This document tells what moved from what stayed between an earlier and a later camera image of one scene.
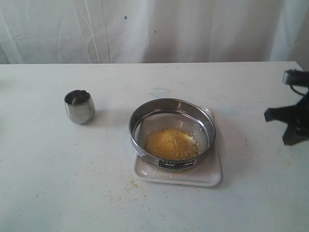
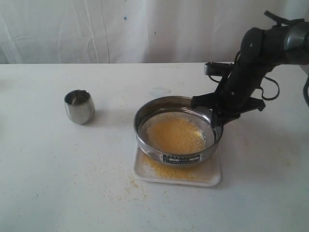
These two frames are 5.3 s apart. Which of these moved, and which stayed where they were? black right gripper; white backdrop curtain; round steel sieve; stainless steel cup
Moved: round steel sieve; black right gripper
Stayed: white backdrop curtain; stainless steel cup
